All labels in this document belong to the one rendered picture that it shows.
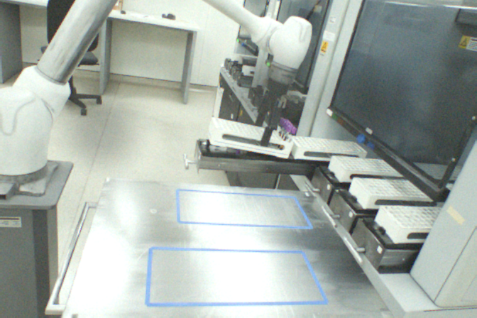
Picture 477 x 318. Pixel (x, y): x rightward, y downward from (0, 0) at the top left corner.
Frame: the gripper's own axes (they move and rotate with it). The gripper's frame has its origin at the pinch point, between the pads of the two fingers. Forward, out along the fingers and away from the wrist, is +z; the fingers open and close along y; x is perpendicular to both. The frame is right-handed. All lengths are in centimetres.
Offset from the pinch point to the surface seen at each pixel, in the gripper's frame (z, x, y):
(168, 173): 90, -10, -120
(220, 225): 8, -21, 45
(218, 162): 10.9, -14.4, 6.6
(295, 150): 2.4, 13.6, 3.8
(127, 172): 93, -39, -118
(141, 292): 10, -39, 64
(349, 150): -2.1, 35.2, 4.2
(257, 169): 11.0, 0.4, 6.6
